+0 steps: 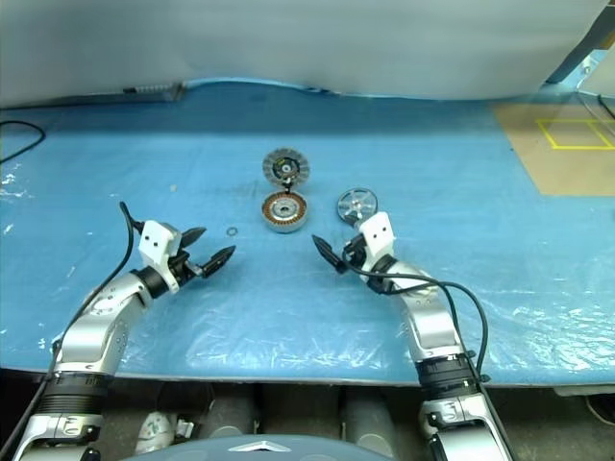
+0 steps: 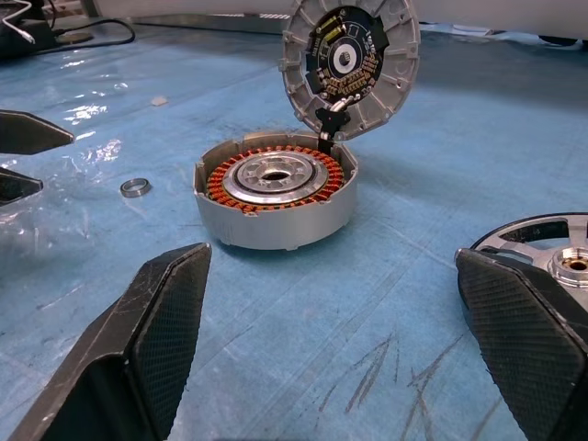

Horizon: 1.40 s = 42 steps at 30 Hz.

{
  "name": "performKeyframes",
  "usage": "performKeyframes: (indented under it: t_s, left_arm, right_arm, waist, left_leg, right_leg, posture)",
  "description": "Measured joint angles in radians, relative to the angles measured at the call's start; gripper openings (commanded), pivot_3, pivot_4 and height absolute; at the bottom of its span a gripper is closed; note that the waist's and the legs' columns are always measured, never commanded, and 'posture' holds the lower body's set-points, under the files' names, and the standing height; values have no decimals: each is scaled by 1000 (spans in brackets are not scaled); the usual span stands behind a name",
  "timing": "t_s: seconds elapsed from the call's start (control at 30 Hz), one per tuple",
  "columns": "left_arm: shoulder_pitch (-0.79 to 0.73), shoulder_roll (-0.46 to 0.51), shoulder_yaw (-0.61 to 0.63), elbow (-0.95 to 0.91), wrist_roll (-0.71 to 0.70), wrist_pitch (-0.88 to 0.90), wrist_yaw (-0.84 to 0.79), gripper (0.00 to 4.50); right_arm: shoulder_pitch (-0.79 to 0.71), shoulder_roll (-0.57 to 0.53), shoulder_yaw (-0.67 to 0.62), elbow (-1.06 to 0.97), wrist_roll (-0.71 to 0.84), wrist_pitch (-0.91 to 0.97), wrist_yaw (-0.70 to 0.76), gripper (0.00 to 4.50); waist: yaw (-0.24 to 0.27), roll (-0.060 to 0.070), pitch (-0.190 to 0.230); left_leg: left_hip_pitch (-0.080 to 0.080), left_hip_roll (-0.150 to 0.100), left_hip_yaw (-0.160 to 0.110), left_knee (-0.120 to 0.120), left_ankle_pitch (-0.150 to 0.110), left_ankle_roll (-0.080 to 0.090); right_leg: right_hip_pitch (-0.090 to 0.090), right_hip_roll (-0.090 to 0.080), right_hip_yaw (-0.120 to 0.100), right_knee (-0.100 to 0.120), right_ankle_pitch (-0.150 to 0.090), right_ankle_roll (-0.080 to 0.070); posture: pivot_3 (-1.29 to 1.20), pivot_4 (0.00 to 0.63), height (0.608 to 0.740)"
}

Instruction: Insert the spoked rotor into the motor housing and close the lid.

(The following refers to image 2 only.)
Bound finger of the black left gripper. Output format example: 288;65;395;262
0;109;75;156
0;167;44;206

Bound black device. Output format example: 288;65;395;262
0;17;54;60

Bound white cable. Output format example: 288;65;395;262
0;0;37;45

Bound black toothed gear wheel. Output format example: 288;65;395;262
277;0;422;153

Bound silver spoked motor rotor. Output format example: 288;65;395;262
472;214;588;295

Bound small steel bearing ring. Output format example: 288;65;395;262
119;177;149;198

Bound blue plastic table mat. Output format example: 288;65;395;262
0;17;588;441

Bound white backdrop sheet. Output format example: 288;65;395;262
91;0;588;45

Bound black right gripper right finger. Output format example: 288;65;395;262
454;246;588;441

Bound black cable on table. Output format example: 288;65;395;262
45;17;137;57

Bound silver motor housing copper coils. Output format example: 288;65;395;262
192;130;359;252

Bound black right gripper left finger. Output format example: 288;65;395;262
8;242;213;441

